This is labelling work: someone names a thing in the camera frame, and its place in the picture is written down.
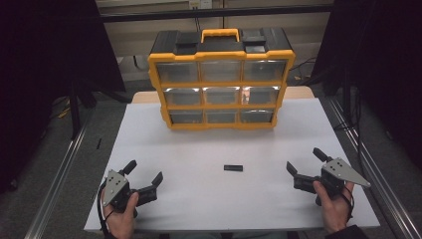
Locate black metal stand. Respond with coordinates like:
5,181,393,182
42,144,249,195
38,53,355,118
68,79,83,140

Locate wall power outlet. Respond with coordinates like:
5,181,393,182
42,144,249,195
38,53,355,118
188,0,213,10

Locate person's right hand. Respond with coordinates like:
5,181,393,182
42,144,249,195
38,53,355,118
313,180,355,235

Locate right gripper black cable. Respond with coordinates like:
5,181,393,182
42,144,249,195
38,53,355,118
341,185,355,223

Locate black curtain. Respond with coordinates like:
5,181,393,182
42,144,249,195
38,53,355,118
312,0,422,170
0,0,126,195

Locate yellow black drawer organizer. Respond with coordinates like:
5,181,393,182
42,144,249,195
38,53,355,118
147,27,297,131

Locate clear plastic pulled drawer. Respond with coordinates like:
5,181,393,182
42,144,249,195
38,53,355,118
202,86,241,106

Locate black floor cable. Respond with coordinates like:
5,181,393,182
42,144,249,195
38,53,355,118
288,56,317,83

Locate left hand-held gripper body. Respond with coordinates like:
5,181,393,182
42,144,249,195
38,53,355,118
102,168,159,218

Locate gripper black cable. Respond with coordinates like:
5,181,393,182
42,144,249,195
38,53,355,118
341,185,355,223
97,180,115,239

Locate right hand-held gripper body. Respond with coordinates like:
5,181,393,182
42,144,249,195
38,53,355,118
293,156,372,207

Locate aluminium floor rail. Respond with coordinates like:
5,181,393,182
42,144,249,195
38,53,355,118
327,96,422,239
24,116,96,239

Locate set of clear organizer bins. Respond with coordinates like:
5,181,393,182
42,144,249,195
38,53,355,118
155,60,289,125

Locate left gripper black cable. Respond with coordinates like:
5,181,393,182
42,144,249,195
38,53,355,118
97,180,115,239

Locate black horizontal bar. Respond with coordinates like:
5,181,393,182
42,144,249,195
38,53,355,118
99,3,334,24

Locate person's left hand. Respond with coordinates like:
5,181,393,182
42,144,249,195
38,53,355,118
105,191,140,239

